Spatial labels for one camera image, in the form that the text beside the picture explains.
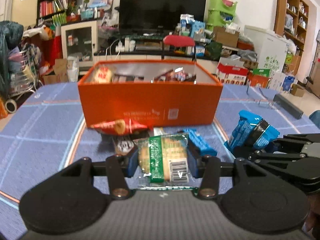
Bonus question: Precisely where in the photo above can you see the blue snack packet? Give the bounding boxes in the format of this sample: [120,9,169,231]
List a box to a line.
[224,110,280,153]

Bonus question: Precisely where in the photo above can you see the brown snack packet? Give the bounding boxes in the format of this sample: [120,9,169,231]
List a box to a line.
[112,134,149,155]

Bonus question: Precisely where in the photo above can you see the green cake packet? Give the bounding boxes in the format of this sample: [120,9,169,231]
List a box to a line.
[134,132,190,187]

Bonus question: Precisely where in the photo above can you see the black eyeglass case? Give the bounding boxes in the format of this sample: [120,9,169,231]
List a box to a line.
[273,94,304,119]

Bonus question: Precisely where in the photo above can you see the black eyeglasses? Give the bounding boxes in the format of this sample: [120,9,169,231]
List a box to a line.
[246,86,274,109]

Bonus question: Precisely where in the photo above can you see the red biscuit snack packet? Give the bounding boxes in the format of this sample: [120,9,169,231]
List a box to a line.
[90,118,149,136]

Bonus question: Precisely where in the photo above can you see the red white carton box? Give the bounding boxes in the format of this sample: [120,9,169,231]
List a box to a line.
[216,63,249,86]

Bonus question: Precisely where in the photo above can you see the white mini fridge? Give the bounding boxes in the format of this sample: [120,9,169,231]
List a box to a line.
[244,25,289,72]

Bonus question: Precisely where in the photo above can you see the roll of tape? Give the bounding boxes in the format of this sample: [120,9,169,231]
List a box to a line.
[5,99,18,114]

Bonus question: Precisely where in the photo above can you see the wooden shelf unit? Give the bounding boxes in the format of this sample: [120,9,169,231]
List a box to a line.
[273,0,310,53]

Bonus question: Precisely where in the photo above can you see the brown cardboard box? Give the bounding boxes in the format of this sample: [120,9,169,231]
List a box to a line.
[213,26,239,48]

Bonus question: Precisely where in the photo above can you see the orange cardboard box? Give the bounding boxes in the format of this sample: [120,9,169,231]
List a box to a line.
[78,60,223,127]

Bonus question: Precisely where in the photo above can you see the white tv stand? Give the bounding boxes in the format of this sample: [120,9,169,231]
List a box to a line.
[93,33,218,74]

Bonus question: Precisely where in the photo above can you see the white glass door cabinet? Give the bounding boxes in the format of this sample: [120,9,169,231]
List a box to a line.
[61,20,98,69]

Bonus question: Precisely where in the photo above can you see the green stacked storage bins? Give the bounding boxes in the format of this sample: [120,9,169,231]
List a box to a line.
[206,0,238,31]

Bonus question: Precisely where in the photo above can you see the red folding chair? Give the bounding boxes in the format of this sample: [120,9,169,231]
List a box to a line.
[161,35,196,61]

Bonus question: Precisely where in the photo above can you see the dark green puffer jacket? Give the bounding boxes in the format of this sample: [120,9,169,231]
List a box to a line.
[0,20,25,100]

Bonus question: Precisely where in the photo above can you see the white air conditioner unit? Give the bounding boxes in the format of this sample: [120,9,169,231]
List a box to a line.
[11,0,37,29]

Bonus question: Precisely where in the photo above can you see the black flat screen television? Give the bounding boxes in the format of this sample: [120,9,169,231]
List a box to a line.
[119,0,206,34]

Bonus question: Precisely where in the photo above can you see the wire laundry cart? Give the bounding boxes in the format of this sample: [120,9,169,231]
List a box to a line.
[8,43,42,99]

